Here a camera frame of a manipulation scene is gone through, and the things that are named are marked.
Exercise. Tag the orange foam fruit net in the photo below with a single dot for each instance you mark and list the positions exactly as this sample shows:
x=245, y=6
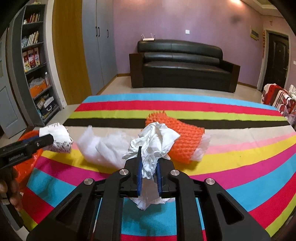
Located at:
x=186, y=144

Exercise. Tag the white wifi router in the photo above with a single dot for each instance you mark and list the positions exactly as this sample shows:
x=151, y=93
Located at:
x=151, y=38

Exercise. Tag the wall electrical box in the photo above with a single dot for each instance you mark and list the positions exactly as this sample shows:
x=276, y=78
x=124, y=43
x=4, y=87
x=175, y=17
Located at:
x=254, y=34

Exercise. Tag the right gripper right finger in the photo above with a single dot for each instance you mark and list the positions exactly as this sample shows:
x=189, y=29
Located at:
x=204, y=210

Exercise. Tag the yellow wooden panel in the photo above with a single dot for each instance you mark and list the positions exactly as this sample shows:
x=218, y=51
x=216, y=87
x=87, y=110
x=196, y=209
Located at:
x=69, y=51

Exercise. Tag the crushed white paper cup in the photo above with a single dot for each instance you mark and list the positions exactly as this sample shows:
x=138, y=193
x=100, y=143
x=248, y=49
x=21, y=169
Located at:
x=62, y=141

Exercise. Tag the grey wardrobe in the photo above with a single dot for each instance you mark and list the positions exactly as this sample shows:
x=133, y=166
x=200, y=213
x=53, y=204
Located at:
x=98, y=42

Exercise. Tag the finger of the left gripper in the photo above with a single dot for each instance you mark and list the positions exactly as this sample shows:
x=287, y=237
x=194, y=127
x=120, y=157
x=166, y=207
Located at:
x=21, y=151

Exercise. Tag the striped colourful tablecloth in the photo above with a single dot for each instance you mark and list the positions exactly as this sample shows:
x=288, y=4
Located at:
x=251, y=154

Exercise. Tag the red white patterned blanket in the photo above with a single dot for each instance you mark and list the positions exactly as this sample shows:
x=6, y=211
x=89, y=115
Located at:
x=283, y=100

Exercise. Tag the grey bookshelf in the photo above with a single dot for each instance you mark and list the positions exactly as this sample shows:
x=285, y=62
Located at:
x=28, y=63

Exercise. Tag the white paper towel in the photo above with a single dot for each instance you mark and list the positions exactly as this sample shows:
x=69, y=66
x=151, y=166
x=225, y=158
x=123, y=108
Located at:
x=155, y=141

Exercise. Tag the dark brown door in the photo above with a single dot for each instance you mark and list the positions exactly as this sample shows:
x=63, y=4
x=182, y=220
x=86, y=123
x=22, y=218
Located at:
x=277, y=61

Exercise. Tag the grey panel door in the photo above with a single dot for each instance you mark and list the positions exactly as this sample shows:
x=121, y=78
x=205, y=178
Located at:
x=12, y=121

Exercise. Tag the white foam sheet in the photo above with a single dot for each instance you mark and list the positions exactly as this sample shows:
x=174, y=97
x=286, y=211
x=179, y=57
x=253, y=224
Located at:
x=104, y=151

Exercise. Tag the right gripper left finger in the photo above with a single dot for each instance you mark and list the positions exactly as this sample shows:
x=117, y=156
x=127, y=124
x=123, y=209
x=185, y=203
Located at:
x=93, y=210

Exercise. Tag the person's left hand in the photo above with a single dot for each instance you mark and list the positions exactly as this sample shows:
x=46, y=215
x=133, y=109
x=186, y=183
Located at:
x=10, y=185

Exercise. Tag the crumpled white tissue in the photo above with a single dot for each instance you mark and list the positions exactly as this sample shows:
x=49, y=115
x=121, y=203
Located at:
x=202, y=148

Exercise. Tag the black leather sofa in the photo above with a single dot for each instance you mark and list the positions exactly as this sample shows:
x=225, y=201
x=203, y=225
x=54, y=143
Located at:
x=181, y=64

